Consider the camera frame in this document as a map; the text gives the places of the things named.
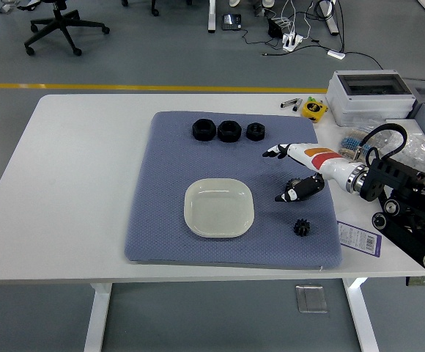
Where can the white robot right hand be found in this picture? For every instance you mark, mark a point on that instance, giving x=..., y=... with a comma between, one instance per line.
x=322, y=159

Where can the large black gear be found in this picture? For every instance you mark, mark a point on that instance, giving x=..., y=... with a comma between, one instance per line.
x=292, y=182

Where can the small black gear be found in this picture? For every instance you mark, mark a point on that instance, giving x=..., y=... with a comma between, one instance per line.
x=302, y=228

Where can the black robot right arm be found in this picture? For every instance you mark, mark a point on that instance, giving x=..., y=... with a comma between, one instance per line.
x=399, y=176

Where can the small black hex nut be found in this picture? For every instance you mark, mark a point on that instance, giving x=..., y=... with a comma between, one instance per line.
x=255, y=132

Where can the large black hex nut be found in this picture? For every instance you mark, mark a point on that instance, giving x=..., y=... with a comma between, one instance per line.
x=203, y=130
x=229, y=131

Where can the black power box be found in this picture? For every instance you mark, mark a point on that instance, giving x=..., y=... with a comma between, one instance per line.
x=275, y=27

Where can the bag of resistors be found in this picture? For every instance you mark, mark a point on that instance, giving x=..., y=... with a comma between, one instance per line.
x=350, y=143

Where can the yellow tape measure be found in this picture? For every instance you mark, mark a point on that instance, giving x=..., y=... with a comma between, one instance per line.
x=313, y=111

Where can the short black and silver tool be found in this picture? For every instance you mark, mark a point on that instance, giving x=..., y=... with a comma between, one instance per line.
x=297, y=105

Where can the black and silver pen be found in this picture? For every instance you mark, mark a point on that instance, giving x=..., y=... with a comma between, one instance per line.
x=288, y=103

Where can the purple-edged label card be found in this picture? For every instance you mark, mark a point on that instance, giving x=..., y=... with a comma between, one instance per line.
x=359, y=238

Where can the white power adapter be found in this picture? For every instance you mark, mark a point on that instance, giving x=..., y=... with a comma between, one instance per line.
x=336, y=54

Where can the white square plate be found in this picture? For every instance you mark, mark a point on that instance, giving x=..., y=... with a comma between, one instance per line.
x=218, y=209

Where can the white power strip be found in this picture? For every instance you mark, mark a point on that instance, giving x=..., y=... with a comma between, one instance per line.
x=292, y=41

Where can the metal floor socket plate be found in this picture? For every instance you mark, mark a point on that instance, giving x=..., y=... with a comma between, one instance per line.
x=311, y=298

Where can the grey-blue textured mat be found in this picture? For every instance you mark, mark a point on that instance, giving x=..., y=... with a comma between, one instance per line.
x=168, y=205

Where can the black desk phone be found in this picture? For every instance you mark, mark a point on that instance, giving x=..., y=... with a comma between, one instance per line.
x=231, y=22

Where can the black chair base casters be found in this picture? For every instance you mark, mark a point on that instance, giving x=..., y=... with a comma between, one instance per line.
x=155, y=10

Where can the white table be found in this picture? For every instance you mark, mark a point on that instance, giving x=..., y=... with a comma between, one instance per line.
x=69, y=183

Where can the black office chair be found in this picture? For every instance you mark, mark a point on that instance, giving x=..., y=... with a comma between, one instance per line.
x=60, y=22

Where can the silver metal object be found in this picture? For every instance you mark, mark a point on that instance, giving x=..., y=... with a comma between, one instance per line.
x=9, y=6

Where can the grey electrical enclosure box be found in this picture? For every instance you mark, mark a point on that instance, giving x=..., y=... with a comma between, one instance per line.
x=370, y=99

